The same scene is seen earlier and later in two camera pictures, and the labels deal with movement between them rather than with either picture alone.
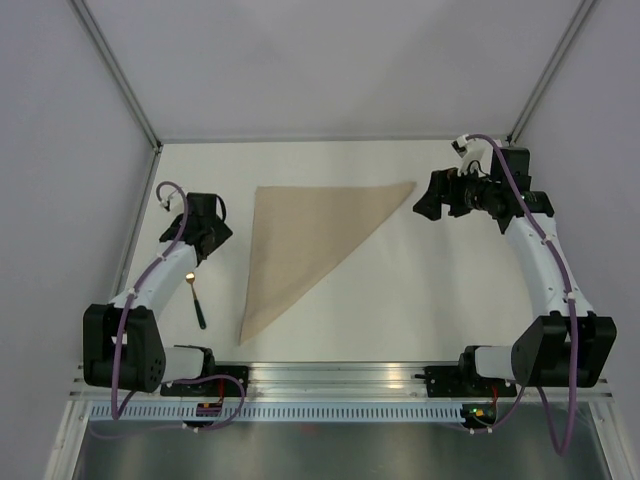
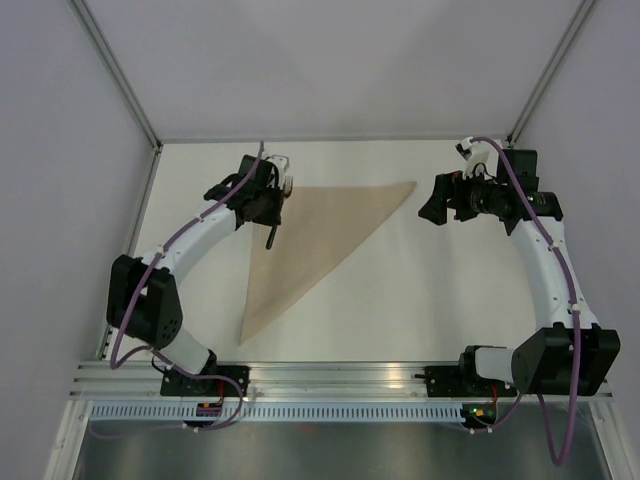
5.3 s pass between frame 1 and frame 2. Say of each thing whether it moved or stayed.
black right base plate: stayed
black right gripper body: stayed
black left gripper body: moved
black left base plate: stayed
